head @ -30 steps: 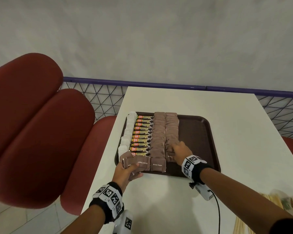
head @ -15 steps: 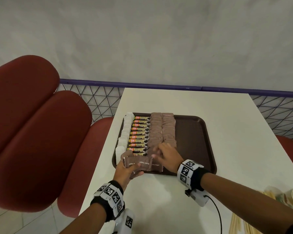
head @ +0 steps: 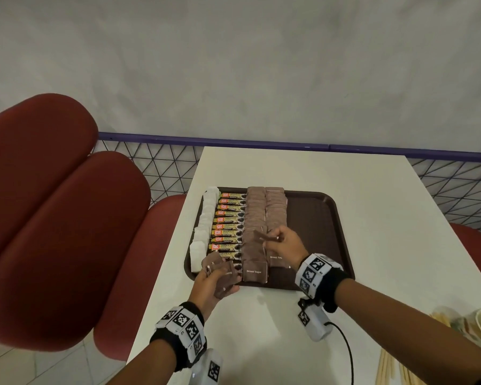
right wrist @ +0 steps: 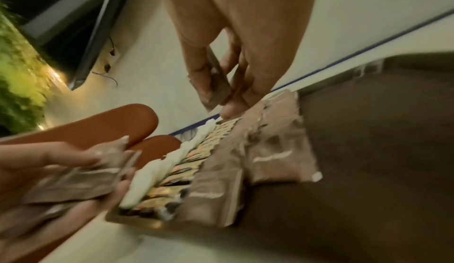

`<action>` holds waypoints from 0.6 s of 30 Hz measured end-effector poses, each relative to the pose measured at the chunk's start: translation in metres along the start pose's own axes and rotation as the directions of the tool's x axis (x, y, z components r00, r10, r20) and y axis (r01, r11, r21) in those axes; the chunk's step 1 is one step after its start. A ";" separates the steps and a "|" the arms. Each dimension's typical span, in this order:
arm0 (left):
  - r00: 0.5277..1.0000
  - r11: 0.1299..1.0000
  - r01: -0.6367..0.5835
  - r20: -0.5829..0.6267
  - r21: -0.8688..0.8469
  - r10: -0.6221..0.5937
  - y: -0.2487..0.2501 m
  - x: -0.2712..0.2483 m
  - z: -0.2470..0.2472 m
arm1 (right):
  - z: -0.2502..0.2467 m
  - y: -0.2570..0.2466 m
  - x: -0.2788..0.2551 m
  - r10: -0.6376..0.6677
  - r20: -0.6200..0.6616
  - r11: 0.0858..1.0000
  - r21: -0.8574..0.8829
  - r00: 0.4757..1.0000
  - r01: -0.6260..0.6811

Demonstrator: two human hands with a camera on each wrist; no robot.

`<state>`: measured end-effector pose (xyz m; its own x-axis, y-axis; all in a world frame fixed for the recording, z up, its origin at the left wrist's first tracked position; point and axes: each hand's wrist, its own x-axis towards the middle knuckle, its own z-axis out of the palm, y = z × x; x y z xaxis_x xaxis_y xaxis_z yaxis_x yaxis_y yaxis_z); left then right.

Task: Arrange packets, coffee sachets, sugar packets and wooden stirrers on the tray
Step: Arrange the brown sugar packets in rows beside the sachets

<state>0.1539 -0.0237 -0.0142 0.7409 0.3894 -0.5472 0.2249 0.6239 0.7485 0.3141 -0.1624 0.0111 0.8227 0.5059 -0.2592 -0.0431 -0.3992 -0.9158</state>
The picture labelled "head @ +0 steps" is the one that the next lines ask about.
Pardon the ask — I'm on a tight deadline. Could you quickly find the person's right hand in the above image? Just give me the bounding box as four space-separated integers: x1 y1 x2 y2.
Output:
262 225 310 271

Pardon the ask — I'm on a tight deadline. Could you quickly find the person's left hand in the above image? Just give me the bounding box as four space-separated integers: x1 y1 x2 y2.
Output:
188 264 241 321

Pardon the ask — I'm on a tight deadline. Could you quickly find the handful of brown sugar packets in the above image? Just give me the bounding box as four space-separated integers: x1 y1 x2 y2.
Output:
200 251 242 299

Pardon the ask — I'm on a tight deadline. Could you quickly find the brown paper sugar sachet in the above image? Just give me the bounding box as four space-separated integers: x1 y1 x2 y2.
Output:
253 229 281 243

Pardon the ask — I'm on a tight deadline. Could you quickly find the brown plastic tray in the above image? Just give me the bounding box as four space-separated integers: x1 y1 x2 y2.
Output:
183 187 355 292

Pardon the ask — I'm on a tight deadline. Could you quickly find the row of white tea bags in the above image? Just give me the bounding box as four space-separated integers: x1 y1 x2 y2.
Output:
189 186 221 274

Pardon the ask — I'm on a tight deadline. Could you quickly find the row of brown sugar packets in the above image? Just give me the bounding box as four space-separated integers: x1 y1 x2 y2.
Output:
241 187 270 283
264 187 289 269

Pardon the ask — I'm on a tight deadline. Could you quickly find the row of gold coffee sachets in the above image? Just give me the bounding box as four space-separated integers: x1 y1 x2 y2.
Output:
207 192 247 273

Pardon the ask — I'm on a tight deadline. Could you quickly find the bundle of wooden stirrers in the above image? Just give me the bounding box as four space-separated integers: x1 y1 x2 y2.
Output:
376 312 462 385

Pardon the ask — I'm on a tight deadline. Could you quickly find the person's right forearm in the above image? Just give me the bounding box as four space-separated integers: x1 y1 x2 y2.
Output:
335 278 481 385

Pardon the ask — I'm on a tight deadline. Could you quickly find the right marker wristband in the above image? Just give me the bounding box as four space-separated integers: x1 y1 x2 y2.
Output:
294 253 353 313

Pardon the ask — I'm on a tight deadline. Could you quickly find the marker wristband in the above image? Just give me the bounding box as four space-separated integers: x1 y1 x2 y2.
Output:
150 301 208 372
294 253 353 313

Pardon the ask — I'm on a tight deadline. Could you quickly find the left marker wristband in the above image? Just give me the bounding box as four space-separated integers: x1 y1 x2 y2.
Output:
150 301 208 372

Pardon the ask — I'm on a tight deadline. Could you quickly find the red padded chair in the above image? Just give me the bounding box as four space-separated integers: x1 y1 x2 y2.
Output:
0 93 187 361
448 223 481 295

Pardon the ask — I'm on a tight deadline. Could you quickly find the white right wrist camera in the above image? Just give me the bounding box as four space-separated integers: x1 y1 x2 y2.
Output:
297 298 333 342

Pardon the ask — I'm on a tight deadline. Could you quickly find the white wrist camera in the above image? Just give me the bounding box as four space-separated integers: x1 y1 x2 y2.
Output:
188 348 224 385
297 298 333 342

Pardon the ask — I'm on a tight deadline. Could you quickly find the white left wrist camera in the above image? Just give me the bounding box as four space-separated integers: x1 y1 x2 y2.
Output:
188 348 224 385

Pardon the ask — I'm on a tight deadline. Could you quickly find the black camera cable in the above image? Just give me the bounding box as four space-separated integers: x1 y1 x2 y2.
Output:
327 321 354 385

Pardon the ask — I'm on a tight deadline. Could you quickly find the purple wire fence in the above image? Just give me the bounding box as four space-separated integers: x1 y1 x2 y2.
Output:
94 132 481 239

